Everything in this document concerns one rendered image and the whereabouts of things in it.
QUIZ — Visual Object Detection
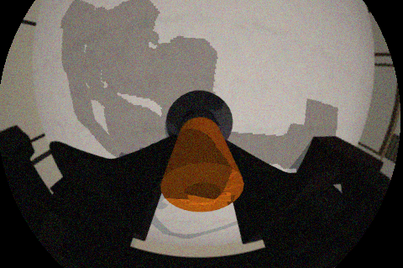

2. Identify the orange knob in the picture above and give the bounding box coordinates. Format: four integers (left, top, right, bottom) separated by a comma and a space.
161, 117, 244, 212

